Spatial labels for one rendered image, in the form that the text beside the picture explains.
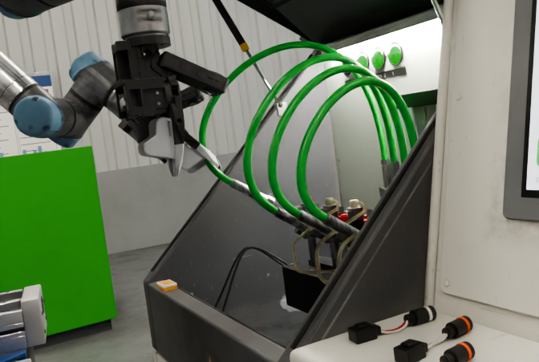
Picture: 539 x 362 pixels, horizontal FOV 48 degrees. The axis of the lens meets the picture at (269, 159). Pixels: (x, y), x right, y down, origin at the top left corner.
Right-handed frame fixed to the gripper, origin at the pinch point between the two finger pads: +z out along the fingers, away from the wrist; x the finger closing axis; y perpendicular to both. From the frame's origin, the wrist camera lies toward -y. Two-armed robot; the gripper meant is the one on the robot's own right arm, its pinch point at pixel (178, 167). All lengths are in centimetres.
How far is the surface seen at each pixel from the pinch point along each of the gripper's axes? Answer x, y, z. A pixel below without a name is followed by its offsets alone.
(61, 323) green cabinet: -336, -13, 108
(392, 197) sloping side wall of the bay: 21.8, -23.4, 7.8
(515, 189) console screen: 38.6, -28.7, 7.1
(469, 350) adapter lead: 41.7, -15.6, 22.2
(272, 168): 4.7, -13.8, 2.2
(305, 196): 12.7, -14.6, 6.5
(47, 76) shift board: -649, -70, -97
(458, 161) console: 28.6, -29.9, 3.8
